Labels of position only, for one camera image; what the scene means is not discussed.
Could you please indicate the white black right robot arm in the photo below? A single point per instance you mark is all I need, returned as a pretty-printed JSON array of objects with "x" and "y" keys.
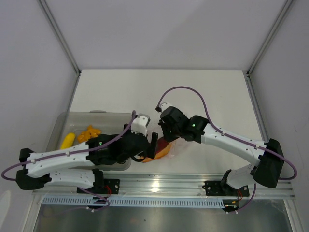
[{"x": 264, "y": 158}]

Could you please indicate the white slotted cable duct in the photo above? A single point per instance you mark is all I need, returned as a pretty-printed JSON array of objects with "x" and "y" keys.
[{"x": 134, "y": 201}]

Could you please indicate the aluminium frame post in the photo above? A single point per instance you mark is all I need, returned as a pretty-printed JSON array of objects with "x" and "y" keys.
[
  {"x": 279, "y": 20},
  {"x": 58, "y": 34}
]

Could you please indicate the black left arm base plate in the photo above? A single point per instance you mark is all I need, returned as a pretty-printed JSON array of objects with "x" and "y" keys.
[{"x": 111, "y": 186}]

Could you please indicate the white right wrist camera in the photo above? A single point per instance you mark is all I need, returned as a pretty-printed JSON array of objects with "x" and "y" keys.
[{"x": 162, "y": 107}]

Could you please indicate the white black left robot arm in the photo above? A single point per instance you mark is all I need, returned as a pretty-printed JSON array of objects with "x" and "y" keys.
[{"x": 35, "y": 174}]

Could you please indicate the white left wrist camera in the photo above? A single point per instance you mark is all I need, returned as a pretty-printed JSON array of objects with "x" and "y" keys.
[{"x": 140, "y": 124}]

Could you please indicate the left aluminium frame post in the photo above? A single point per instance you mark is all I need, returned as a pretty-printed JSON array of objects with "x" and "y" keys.
[{"x": 58, "y": 34}]

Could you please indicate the orange red toy hot dog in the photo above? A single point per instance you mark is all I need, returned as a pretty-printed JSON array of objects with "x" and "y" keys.
[{"x": 163, "y": 148}]

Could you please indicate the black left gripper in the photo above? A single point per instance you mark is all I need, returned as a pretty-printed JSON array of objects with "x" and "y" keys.
[{"x": 151, "y": 152}]

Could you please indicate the orange toy food piece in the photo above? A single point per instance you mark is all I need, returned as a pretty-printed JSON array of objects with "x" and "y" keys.
[{"x": 89, "y": 133}]

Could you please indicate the right aluminium frame post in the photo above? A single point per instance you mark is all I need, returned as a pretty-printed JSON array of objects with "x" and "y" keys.
[{"x": 279, "y": 20}]

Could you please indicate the yellow toy fruit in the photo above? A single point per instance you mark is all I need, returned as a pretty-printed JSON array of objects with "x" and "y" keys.
[{"x": 68, "y": 141}]

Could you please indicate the clear grey plastic bin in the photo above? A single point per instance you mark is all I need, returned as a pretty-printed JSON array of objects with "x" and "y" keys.
[{"x": 77, "y": 122}]

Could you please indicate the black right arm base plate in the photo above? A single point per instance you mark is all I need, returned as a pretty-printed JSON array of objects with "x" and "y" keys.
[{"x": 218, "y": 188}]

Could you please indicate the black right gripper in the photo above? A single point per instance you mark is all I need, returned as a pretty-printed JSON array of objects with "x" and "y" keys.
[{"x": 166, "y": 136}]

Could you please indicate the clear pink zip top bag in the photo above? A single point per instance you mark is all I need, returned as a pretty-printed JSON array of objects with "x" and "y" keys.
[{"x": 179, "y": 145}]

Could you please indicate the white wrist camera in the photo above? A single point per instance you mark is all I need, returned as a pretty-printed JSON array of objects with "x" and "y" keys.
[
  {"x": 140, "y": 124},
  {"x": 162, "y": 107}
]

